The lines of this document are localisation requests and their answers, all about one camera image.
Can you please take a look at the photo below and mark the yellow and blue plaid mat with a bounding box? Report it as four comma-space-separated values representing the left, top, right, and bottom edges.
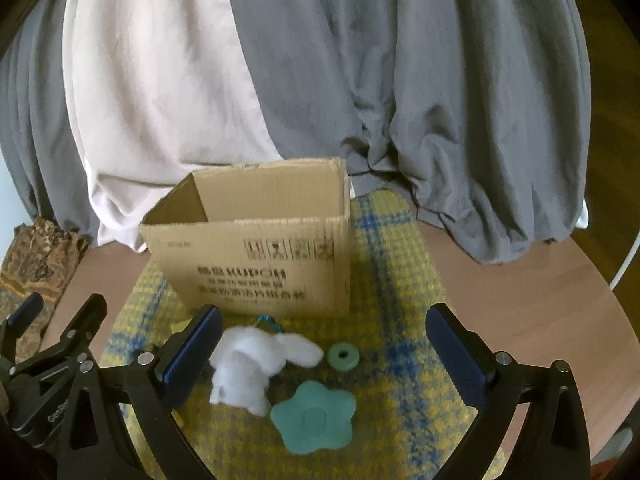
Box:
97, 187, 507, 480

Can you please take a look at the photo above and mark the white plush rabbit toy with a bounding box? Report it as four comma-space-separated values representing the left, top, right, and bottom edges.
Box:
208, 326, 324, 416

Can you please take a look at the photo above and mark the white draped cloth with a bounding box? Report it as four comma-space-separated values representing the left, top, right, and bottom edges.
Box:
62, 0, 282, 254

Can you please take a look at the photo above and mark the grey draped cloth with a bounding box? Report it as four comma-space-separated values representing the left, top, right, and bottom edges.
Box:
0, 0, 594, 266

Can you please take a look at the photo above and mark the brown patterned cloth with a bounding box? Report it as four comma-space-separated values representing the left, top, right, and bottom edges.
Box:
0, 217, 91, 411

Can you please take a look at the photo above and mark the green flower-shaped toy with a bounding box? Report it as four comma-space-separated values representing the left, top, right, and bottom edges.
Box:
269, 379, 357, 455

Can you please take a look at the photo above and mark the blue keychain clip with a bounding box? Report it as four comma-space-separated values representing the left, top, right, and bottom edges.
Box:
252, 313, 284, 334

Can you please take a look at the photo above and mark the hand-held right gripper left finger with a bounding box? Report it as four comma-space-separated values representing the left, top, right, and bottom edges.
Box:
56, 305, 224, 480

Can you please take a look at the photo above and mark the white cable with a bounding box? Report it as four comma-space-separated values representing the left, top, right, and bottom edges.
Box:
612, 229, 640, 287

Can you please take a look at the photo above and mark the green ring toy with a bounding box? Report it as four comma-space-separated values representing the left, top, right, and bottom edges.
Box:
325, 342, 361, 374

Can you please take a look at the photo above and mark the printed cardboard box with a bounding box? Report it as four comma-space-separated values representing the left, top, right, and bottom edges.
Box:
140, 157, 353, 319

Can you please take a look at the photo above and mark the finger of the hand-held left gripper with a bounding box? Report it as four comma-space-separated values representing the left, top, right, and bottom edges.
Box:
10, 294, 109, 377
0, 292, 45, 361

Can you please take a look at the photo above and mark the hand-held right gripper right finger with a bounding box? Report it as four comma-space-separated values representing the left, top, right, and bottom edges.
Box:
425, 302, 594, 480

